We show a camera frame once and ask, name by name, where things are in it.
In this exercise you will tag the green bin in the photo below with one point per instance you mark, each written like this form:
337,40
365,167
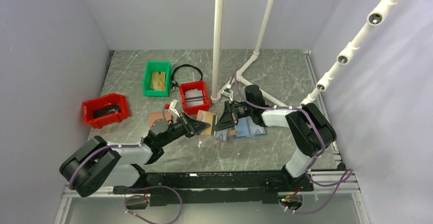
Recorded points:
153,66

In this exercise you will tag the yellow cards in green bin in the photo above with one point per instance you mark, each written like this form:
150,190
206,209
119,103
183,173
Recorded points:
158,81

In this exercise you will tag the white cards in red bin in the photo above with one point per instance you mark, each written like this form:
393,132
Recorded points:
194,97

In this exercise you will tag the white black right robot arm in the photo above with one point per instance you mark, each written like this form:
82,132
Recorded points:
311,131

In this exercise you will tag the tan closed card holder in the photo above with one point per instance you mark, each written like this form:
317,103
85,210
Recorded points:
153,117

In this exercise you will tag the tan card holder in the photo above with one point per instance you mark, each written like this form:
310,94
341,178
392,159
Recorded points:
221,135
153,117

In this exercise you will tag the large red bin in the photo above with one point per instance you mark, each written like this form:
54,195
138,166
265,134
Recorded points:
89,106

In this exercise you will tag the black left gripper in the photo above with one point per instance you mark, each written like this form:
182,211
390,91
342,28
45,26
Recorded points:
191,126

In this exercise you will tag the white PVC camera pole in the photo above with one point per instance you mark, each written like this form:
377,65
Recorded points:
375,18

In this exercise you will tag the black item in red bin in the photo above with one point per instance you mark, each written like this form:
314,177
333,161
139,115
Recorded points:
110,109

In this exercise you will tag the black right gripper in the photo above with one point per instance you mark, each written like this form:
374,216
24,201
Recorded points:
228,118

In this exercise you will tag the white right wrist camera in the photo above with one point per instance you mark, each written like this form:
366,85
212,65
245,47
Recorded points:
227,92

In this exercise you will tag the blue card holder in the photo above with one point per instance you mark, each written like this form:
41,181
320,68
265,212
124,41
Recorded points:
247,128

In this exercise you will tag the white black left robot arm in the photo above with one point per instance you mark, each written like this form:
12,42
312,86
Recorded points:
99,163

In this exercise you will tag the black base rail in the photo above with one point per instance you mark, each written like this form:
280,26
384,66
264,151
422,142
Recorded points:
265,186

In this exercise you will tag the gold magnetic stripe card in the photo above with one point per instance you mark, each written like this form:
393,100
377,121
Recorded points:
210,118

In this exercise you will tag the small red bin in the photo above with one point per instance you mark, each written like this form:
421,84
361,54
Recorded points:
194,85

